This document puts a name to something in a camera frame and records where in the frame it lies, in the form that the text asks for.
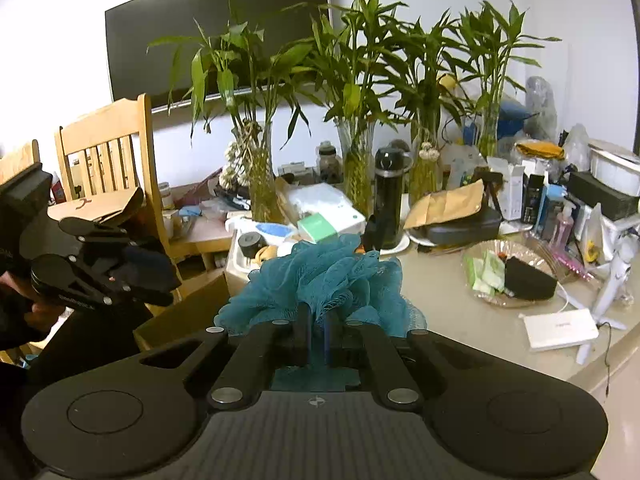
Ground pink comb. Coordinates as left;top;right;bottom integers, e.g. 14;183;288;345
550;250;596;281

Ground yellow cloth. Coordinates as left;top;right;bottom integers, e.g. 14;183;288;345
515;141;566;161

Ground blue and white carton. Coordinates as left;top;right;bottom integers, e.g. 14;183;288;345
537;184;566;239

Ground black flat case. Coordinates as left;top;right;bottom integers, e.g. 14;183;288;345
407;207;503;249

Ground wooden slat chair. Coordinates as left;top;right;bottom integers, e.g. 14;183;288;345
0;140;42;186
54;94;221;272

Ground black cosmetic bottle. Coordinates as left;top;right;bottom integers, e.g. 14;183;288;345
521;174;546;225

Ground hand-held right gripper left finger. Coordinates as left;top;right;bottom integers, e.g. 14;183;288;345
135;304;314;409

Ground thin black cable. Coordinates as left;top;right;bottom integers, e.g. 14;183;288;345
597;322;614;401

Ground green and white tissue box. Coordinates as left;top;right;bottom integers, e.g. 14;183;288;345
297;212;342;244

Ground black wall television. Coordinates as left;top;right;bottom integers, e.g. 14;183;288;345
104;0;332;114

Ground white rectangular power box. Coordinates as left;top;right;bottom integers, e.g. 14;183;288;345
520;308;600;352

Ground clear plastic bag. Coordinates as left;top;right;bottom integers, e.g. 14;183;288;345
525;76;559;143

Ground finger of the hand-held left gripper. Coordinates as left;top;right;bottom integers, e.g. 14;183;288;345
58;186;147;241
74;249;175;308

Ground black thermos bottle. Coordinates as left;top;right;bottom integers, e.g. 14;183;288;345
374;146;415;252

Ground white plastic tray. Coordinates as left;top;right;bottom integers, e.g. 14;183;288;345
225;220;301;292

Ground bamboo plant in glass vase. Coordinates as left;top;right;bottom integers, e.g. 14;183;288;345
147;0;321;224
385;7;481;197
280;0;416;219
450;0;563;159

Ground person's left hand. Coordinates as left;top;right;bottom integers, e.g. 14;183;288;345
17;280;70;334

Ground brown paper envelope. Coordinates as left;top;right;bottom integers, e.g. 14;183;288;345
402;178;486;231

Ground green and white wipe packet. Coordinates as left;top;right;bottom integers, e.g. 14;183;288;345
464;255;488;295
482;251;508;291

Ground pink pump bottle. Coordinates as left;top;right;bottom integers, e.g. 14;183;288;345
552;200;576;251

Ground brown cardboard box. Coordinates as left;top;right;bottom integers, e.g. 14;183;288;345
132;272;236;354

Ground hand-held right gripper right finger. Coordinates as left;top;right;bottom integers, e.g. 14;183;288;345
324;309;497;412

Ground teal mesh bath loofah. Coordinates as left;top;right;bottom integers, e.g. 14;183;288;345
215;234;429;392

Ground long black box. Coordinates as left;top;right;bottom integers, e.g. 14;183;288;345
567;171;640;222

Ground white plastic bowl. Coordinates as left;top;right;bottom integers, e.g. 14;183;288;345
589;140;640;192

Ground dark glass jar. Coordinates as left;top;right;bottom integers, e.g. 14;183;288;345
316;141;344;185

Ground black tape roll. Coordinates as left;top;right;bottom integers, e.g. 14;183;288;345
237;232;268;261

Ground amber glass dish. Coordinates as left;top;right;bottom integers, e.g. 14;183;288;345
461;240;571;309

